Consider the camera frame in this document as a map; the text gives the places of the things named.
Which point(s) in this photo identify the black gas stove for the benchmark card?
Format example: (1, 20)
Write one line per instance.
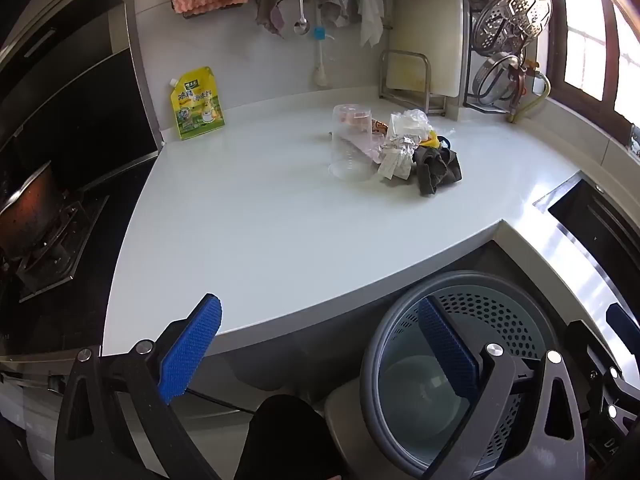
(55, 250)

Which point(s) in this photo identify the small printed packet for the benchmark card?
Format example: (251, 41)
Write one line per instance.
(635, 139)

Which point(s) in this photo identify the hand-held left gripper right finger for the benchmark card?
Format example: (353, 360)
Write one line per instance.
(445, 345)

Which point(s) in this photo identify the metal cutting board holder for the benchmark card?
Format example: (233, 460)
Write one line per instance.
(385, 80)

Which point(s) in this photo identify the black kitchen sink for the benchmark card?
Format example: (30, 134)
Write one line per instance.
(595, 225)

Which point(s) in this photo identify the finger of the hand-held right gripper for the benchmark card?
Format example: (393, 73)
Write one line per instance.
(592, 342)
(625, 321)

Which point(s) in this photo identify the grey purple rag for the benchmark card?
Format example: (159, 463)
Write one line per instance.
(270, 7)

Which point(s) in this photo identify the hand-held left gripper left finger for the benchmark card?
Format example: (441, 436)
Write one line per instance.
(192, 347)

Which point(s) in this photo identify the gas valve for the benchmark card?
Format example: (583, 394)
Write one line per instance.
(530, 66)

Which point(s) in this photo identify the glass pot lid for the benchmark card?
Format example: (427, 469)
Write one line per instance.
(495, 80)

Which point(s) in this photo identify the white cutting board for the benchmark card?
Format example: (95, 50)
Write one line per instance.
(430, 20)

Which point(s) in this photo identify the grey perforated trash bin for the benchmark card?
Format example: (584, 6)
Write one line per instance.
(400, 310)

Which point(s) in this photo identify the black range hood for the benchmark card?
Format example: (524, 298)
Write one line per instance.
(75, 100)

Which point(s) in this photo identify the brown framed window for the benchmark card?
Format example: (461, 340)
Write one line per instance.
(590, 35)

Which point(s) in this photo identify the white tissue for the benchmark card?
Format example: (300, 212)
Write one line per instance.
(402, 140)

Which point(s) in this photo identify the dark grey cloth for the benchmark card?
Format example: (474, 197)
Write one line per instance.
(437, 170)

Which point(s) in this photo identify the green yellow refill pouch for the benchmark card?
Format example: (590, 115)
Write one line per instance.
(197, 107)

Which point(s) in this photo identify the dark wok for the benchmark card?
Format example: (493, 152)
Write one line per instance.
(30, 210)

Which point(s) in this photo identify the clear plastic cup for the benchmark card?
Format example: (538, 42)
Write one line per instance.
(350, 155)

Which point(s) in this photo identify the metal spoon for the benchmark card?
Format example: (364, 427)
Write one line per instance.
(300, 25)

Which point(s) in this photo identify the perforated metal steamer plate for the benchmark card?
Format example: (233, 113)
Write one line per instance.
(512, 20)

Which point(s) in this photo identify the blue white bottle brush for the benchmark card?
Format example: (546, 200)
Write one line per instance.
(320, 35)

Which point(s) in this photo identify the white hanging cloth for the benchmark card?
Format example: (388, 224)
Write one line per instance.
(371, 15)

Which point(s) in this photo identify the long white receipt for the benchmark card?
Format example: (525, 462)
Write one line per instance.
(397, 165)

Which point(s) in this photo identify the clear plastic bag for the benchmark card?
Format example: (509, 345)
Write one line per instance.
(410, 121)

